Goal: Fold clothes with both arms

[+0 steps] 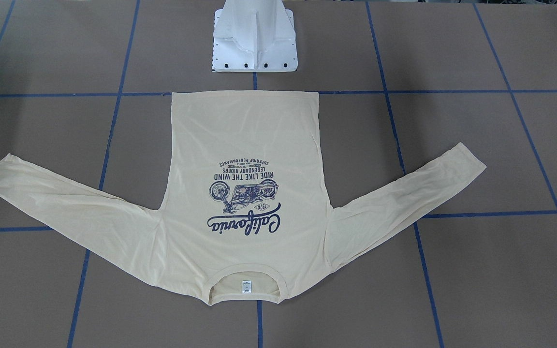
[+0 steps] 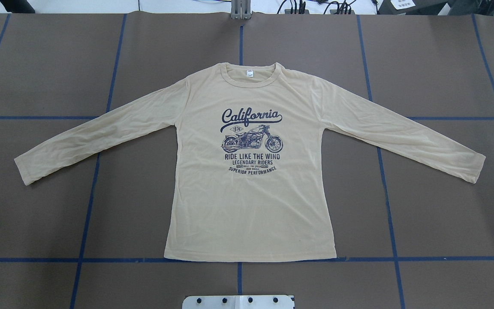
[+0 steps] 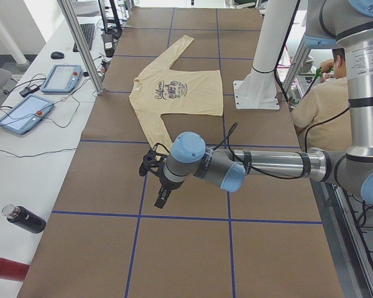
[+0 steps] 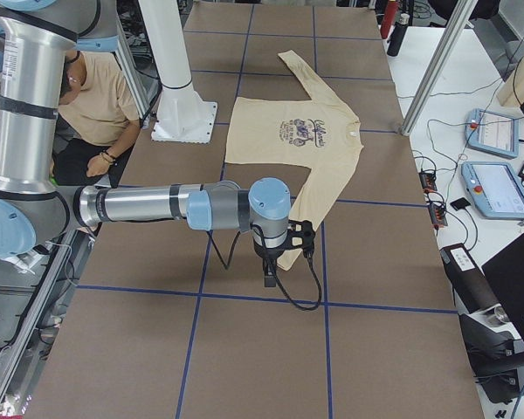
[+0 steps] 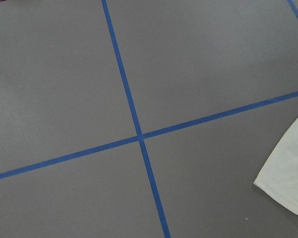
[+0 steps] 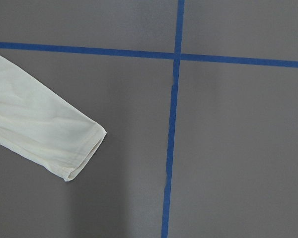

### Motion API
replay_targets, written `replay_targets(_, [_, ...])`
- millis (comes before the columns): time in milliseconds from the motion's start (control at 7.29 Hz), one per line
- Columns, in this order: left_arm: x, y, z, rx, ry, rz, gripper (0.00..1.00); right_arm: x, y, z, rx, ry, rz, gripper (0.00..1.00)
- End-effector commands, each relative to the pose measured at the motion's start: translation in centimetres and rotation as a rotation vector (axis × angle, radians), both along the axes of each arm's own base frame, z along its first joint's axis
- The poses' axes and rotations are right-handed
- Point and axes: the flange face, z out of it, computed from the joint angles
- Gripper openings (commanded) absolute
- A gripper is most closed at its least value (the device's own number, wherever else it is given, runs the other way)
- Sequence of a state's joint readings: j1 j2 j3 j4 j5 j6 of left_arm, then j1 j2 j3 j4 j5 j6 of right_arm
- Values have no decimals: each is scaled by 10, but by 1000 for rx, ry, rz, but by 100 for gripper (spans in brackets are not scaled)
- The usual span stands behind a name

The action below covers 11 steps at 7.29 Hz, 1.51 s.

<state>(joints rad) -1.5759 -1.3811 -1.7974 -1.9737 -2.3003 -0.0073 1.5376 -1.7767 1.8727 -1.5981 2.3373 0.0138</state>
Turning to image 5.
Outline cream long-sleeve printed shirt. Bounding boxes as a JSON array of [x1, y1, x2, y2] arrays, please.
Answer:
[[253, 118, 298, 215]]

